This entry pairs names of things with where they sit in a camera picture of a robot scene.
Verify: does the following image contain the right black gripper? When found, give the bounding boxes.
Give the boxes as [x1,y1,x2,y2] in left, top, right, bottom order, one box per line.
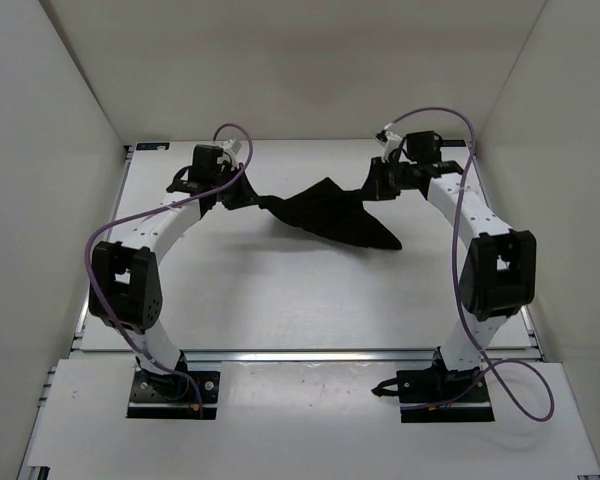
[357,157,418,202]

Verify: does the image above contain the black skirt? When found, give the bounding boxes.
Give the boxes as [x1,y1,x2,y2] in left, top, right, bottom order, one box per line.
[258,177,402,251]

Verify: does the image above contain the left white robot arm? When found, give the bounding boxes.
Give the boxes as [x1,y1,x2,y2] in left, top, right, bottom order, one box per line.
[85,147,255,398]

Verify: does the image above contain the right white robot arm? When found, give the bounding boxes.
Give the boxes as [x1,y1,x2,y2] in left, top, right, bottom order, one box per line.
[361,157,537,401]

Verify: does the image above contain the right blue label sticker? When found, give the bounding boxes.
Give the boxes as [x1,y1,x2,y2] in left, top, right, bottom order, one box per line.
[441,140,467,148]

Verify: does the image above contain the blue label sticker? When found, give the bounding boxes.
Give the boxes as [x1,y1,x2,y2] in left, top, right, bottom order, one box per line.
[135,142,170,151]
[441,140,467,148]

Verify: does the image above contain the left blue label sticker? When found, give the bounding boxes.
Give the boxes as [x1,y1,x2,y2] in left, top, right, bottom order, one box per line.
[135,142,170,151]

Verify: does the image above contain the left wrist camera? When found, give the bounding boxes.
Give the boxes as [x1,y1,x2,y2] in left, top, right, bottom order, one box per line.
[191,139,242,177]

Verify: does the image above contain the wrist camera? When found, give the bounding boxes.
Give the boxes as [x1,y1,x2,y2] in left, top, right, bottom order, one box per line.
[191,139,242,177]
[375,128,444,164]

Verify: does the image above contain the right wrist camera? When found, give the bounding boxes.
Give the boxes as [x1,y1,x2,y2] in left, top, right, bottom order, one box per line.
[375,128,444,164]

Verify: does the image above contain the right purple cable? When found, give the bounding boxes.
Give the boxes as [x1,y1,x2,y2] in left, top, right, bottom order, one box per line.
[399,105,555,425]

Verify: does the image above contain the purple cable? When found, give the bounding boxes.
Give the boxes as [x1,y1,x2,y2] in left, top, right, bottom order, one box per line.
[399,105,555,425]
[86,123,254,420]

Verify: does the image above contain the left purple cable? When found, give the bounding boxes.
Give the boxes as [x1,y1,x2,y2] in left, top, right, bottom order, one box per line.
[86,123,254,420]

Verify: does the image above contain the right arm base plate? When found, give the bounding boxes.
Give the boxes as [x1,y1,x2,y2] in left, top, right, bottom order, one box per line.
[397,367,495,424]

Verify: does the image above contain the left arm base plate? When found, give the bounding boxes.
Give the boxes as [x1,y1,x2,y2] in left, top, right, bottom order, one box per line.
[126,369,221,420]

